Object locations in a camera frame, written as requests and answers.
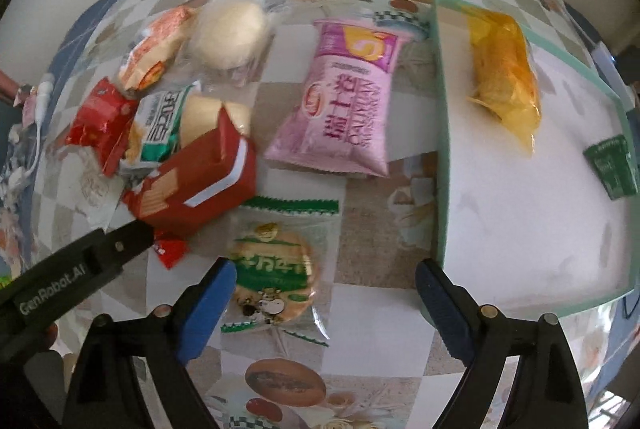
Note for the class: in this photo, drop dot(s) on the red cardboard snack box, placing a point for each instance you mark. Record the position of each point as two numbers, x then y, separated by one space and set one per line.
200 181

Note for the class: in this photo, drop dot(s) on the white tray with teal rim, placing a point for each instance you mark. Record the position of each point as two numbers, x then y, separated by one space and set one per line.
525 219

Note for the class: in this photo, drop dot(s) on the checkered printed tablecloth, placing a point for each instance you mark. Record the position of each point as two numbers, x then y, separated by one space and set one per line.
370 229

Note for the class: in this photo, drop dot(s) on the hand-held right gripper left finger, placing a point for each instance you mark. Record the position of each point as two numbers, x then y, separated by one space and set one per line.
210 304

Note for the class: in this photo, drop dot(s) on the small red wrapper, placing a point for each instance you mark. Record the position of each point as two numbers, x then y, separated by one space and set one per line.
170 253

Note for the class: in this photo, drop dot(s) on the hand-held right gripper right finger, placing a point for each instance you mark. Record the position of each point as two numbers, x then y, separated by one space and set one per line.
445 309

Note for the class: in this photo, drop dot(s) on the orange white snack packet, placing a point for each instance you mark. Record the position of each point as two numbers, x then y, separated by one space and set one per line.
152 46

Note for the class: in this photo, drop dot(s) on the pink snack packet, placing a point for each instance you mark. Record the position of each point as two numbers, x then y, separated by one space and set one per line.
340 104

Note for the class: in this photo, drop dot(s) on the small dark green packet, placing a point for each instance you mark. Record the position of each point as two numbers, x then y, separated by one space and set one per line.
612 166

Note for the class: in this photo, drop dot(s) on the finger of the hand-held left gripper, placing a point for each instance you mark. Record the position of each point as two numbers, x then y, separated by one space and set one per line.
122 246

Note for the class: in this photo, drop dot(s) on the round bun in clear wrapper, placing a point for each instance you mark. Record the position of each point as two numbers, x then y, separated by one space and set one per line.
230 34

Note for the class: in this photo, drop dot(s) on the green white striped snack packet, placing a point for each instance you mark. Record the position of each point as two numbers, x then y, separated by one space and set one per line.
160 126

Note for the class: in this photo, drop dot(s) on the cream pudding cup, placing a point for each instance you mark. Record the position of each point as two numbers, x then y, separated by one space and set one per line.
210 116

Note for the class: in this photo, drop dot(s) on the green white cookie packet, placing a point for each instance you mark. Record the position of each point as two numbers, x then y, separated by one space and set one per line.
272 269

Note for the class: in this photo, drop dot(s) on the red foil snack packet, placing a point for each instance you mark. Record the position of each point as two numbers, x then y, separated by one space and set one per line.
100 121

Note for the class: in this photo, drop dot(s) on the white flat device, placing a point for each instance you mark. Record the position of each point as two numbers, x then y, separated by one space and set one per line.
605 64

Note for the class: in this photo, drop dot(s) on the yellow chips packet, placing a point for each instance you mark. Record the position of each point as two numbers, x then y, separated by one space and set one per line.
505 74

